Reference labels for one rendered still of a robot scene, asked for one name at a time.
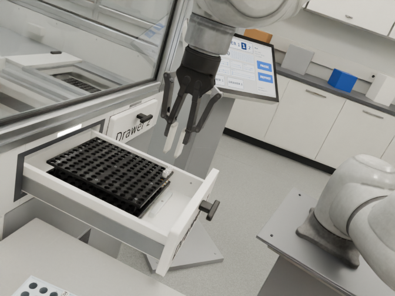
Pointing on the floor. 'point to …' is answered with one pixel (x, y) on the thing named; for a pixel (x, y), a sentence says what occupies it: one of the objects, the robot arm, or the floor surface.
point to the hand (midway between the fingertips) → (176, 140)
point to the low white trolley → (69, 265)
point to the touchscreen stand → (200, 157)
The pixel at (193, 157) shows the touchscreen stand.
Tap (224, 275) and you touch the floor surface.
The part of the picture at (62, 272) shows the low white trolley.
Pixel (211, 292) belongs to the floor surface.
